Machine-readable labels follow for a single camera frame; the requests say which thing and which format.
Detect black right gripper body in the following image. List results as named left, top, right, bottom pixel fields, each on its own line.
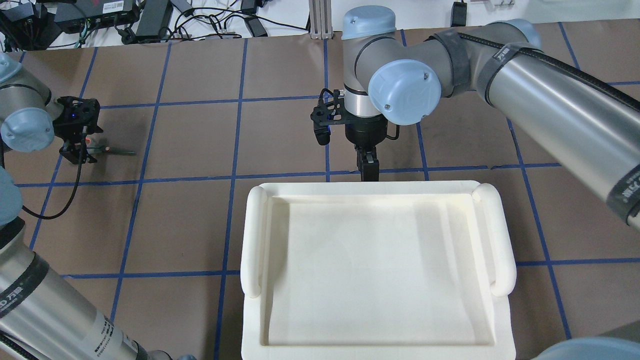
left=344, top=114, right=389, bottom=148

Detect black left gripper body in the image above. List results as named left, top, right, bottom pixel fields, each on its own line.
left=52, top=97, right=103, bottom=144

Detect grey orange scissors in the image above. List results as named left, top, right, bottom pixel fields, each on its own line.
left=86, top=138, right=137, bottom=157

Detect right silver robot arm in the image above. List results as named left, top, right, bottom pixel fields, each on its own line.
left=342, top=7, right=639, bottom=359

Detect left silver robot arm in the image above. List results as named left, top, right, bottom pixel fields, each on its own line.
left=0, top=53, right=170, bottom=360

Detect white plastic tray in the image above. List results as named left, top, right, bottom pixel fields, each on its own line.
left=240, top=180, right=517, bottom=360

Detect black power brick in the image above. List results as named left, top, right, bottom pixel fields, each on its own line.
left=135, top=0, right=173, bottom=44

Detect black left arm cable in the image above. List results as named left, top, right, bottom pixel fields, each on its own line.
left=20, top=107, right=90, bottom=221

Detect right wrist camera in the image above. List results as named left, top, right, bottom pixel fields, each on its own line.
left=310, top=88, right=345, bottom=146

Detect aluminium frame post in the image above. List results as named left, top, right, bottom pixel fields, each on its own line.
left=308, top=0, right=334, bottom=40

